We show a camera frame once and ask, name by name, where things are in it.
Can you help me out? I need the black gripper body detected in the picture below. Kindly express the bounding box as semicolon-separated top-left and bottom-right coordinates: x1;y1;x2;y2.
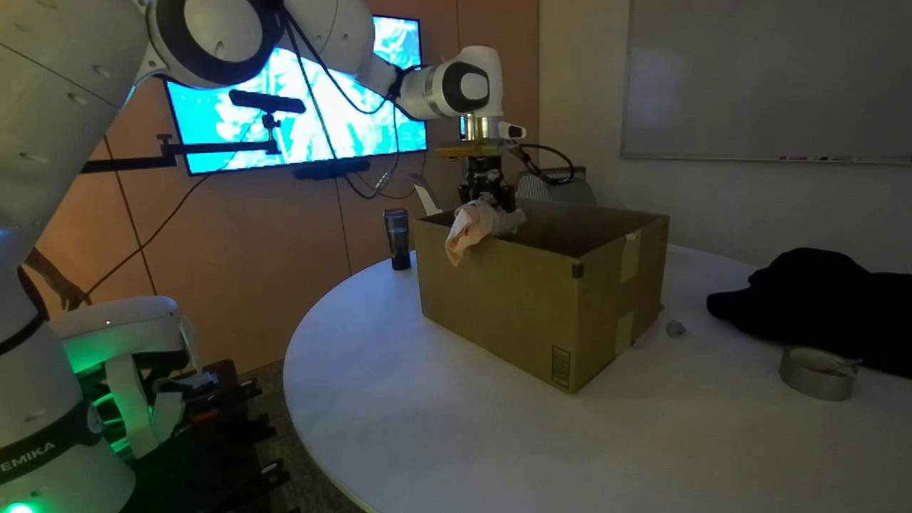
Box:
459;158;515;212

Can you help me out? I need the cream cloth towel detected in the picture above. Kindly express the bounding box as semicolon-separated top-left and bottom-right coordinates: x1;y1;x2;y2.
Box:
443;201;523;269

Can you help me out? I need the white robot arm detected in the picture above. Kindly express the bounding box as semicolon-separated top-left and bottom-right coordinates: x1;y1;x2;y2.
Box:
0;0;523;513

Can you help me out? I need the white robot base green light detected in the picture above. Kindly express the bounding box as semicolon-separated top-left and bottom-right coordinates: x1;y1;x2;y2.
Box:
47;296;197;460

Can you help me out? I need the brown cardboard box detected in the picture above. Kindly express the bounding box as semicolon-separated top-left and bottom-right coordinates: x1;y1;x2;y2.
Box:
412;204;669;395

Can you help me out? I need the grey office chair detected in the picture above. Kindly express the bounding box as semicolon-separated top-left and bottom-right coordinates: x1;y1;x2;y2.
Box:
515;170;596;205

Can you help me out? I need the black remote control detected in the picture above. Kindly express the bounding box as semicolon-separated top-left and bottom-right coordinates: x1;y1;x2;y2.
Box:
385;209;411;272

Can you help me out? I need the small grey crumpled object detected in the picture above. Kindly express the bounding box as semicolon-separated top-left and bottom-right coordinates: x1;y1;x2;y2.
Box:
667;319;687;339

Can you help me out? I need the black cloth bag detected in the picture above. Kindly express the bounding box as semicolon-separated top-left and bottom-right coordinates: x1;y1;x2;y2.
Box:
706;249;912;376

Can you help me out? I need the grey tape roll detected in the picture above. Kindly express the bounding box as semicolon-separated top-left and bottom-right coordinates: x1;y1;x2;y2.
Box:
777;349;861;403

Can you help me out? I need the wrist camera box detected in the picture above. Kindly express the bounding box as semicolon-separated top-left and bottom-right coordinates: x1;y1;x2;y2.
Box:
429;144;510;161

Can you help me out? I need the wall mounted tv screen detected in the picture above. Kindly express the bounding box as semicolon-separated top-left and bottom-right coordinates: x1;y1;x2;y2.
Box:
164;48;428;177

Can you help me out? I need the white wall whiteboard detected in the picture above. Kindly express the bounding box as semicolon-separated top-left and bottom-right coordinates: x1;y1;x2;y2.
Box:
622;0;912;165

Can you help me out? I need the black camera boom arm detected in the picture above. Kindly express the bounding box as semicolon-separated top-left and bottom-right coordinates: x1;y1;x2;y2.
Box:
80;138;280;174

